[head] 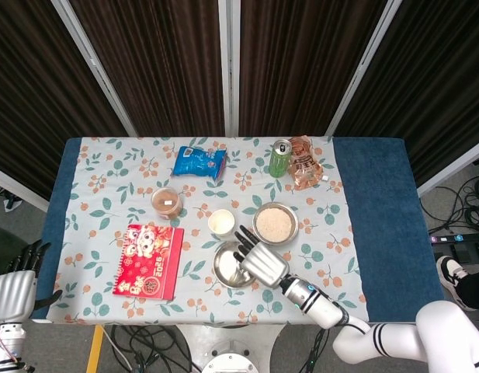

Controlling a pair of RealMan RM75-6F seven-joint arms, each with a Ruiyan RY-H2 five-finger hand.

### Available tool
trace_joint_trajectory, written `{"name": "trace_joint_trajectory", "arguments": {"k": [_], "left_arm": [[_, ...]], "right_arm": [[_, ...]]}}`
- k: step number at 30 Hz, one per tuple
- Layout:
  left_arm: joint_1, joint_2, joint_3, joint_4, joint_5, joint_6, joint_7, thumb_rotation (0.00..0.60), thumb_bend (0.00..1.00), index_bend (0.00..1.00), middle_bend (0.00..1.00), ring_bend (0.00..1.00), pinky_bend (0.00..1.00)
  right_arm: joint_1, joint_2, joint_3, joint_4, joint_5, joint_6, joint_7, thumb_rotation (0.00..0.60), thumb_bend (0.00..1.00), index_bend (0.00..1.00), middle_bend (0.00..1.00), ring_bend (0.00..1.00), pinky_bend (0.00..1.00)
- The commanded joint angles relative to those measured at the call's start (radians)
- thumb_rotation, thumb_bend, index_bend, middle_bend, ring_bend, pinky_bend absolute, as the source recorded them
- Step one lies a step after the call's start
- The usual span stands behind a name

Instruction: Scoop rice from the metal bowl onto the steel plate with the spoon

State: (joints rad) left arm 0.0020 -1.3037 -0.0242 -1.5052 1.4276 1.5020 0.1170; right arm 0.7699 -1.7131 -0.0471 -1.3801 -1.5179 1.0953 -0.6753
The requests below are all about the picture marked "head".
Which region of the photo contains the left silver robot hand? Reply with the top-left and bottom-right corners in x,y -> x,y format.
0,240 -> 64,323

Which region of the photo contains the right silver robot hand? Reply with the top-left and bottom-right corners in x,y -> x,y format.
233,225 -> 290,289

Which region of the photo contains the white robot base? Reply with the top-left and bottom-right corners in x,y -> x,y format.
176,322 -> 286,373

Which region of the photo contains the steel bowl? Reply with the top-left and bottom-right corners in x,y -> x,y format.
252,201 -> 300,246

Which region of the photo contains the round steel plate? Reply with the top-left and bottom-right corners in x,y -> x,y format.
212,239 -> 263,289

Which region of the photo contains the white paper cup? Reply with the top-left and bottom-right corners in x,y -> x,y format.
207,208 -> 236,239

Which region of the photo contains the green energy drink can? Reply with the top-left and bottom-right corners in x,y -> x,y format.
269,138 -> 293,179

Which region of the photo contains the orange snack bag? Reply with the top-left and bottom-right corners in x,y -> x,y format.
287,134 -> 325,191

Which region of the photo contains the clear plastic jar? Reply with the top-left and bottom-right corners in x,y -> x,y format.
151,186 -> 184,221

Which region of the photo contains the red 2026 calendar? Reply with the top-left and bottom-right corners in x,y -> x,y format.
112,223 -> 185,301

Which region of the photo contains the blue snack bag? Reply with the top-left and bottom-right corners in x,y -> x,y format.
171,145 -> 228,182

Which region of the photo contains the blue table cover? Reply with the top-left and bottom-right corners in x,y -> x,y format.
31,136 -> 449,323

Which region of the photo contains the floral tablecloth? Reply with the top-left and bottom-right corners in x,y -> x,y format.
44,135 -> 370,326

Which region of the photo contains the black and white shoe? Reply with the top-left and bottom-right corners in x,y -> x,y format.
436,255 -> 477,312

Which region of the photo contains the black trouser leg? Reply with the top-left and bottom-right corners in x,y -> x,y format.
456,267 -> 479,310

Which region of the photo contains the dark folding partition screen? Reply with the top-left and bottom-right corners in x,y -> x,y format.
0,0 -> 479,213

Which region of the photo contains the black floor cable bundle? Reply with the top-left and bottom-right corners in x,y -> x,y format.
421,159 -> 479,234
106,324 -> 193,373

